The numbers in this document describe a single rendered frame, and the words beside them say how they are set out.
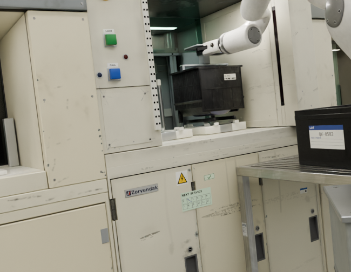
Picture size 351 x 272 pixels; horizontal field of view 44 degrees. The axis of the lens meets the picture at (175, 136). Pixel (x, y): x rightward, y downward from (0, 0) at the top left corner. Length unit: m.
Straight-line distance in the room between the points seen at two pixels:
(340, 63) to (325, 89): 0.85
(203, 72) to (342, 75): 1.20
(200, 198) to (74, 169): 0.44
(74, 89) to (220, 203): 0.62
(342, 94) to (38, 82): 1.91
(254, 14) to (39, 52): 0.70
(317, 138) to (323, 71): 0.57
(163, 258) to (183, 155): 0.33
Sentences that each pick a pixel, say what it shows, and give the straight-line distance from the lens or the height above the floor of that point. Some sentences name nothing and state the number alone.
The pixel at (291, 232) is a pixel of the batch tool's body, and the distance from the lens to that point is 1.74.
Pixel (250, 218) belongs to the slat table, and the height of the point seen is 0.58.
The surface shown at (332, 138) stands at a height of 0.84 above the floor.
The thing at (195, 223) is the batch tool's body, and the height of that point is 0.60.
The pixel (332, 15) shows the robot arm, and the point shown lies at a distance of 0.87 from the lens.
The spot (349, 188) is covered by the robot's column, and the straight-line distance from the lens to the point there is 1.03.
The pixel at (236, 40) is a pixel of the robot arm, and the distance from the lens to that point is 1.61.
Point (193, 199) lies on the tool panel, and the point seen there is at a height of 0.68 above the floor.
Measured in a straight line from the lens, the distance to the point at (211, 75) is 1.72.
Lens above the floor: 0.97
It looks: 3 degrees down
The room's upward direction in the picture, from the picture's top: 6 degrees counter-clockwise
